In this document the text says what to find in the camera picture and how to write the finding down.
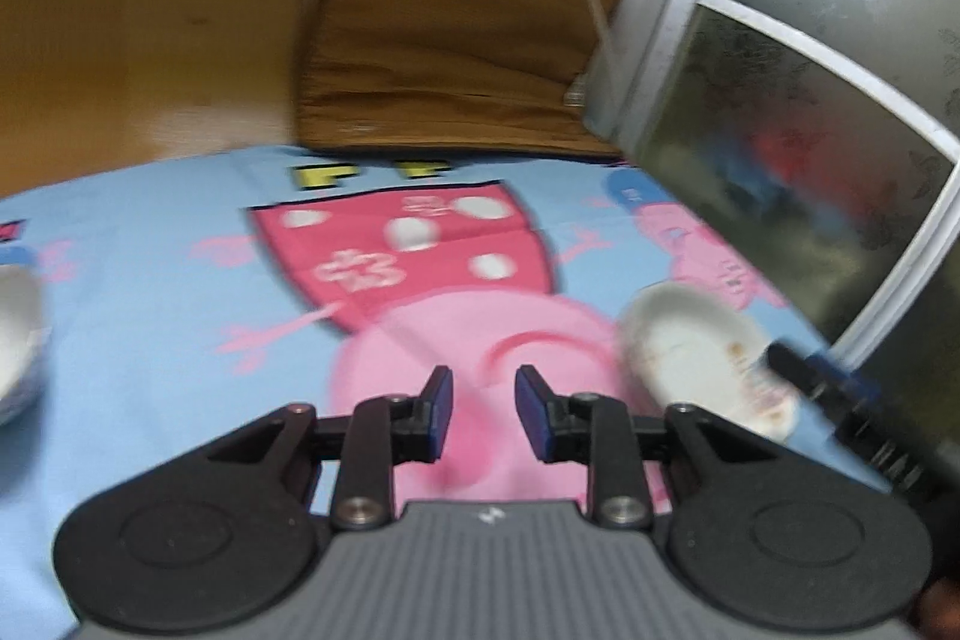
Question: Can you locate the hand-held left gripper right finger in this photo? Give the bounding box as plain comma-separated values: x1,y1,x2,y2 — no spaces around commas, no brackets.
514,364,758,532

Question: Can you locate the brown floor cushion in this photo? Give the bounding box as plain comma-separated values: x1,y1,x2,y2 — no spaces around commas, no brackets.
291,0,625,163

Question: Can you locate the blue cartoon printed blanket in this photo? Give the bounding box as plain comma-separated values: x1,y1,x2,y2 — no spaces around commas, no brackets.
0,149,890,640

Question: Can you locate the white floral print bowl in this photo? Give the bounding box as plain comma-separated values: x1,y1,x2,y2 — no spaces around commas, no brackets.
621,282,800,440
0,265,52,425

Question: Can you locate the frosted glass sliding door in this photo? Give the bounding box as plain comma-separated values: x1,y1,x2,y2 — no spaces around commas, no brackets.
583,0,960,386

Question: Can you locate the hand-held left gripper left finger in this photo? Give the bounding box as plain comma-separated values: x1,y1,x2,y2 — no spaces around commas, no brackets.
204,366,456,532

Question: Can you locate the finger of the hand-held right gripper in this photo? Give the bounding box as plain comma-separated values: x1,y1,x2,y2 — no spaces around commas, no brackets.
765,340,883,420

